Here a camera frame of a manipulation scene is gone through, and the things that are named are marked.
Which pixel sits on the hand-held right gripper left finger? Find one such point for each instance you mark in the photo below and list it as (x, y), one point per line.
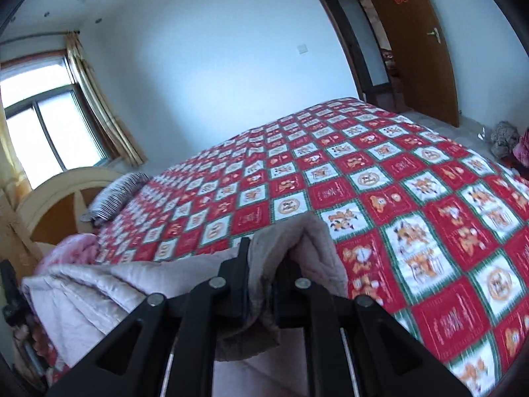
(241, 293)

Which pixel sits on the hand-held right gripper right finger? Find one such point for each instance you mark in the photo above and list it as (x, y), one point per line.
(285, 297)

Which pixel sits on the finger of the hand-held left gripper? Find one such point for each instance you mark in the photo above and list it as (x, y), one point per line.
(14, 293)

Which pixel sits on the light grey quilted jacket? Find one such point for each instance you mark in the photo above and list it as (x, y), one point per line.
(103, 289)

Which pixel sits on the pink folded quilt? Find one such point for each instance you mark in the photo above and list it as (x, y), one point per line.
(74, 252)

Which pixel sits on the cream wooden headboard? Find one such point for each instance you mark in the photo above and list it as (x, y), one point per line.
(53, 190)

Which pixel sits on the beige curtain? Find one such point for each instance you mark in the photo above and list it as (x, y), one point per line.
(12, 173)
(107, 107)

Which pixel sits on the striped pillow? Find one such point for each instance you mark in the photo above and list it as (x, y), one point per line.
(115, 198)

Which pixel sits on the bed with red patterned sheet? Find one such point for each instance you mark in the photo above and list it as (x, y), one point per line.
(413, 198)

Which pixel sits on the window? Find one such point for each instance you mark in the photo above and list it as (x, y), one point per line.
(62, 132)

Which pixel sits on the curtain rod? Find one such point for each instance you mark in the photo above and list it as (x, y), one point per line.
(37, 36)

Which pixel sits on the brown wooden door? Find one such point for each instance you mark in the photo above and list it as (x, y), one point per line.
(413, 62)

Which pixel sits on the grey cloth pile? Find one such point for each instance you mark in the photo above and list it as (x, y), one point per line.
(504, 138)

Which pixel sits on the pink cloth pile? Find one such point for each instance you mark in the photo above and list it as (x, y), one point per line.
(523, 151)

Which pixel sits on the dark wooden door frame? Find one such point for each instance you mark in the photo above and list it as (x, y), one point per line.
(351, 49)

